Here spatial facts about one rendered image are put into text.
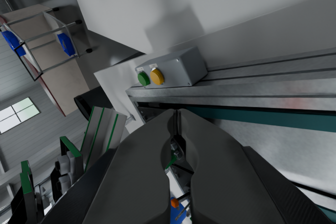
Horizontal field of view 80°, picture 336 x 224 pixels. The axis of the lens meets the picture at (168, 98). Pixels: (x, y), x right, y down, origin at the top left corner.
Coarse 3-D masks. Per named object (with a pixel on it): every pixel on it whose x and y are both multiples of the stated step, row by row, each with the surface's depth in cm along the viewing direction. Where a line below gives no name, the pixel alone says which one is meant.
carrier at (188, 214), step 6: (174, 168) 75; (180, 168) 71; (174, 174) 79; (180, 174) 74; (186, 174) 70; (192, 174) 66; (180, 180) 78; (186, 180) 73; (186, 186) 70; (186, 192) 74
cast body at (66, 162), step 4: (68, 152) 70; (60, 156) 69; (64, 156) 69; (68, 156) 69; (72, 156) 68; (60, 160) 67; (64, 160) 67; (68, 160) 68; (72, 160) 68; (56, 164) 66; (60, 164) 66; (64, 164) 67; (68, 164) 68; (72, 164) 69; (56, 168) 66; (60, 168) 66; (64, 168) 67; (68, 168) 68; (72, 168) 69; (60, 172) 67; (64, 172) 68; (72, 172) 70
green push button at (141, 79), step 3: (141, 72) 55; (138, 75) 55; (141, 75) 54; (144, 75) 54; (138, 78) 56; (141, 78) 55; (144, 78) 54; (147, 78) 54; (141, 81) 56; (144, 81) 55; (147, 81) 55; (144, 84) 56; (147, 84) 56
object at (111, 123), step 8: (104, 112) 84; (112, 112) 85; (104, 120) 84; (112, 120) 83; (120, 120) 75; (96, 128) 83; (104, 128) 85; (112, 128) 73; (120, 128) 75; (96, 136) 83; (104, 136) 85; (112, 136) 74; (120, 136) 76; (96, 144) 84; (104, 144) 84; (112, 144) 74; (96, 152) 84; (104, 152) 82; (88, 160) 82; (96, 160) 85; (88, 168) 83
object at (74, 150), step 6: (66, 144) 75; (72, 144) 75; (66, 150) 76; (72, 150) 70; (78, 150) 70; (78, 156) 67; (78, 162) 67; (78, 168) 67; (66, 174) 77; (78, 174) 68; (54, 186) 75; (60, 192) 77
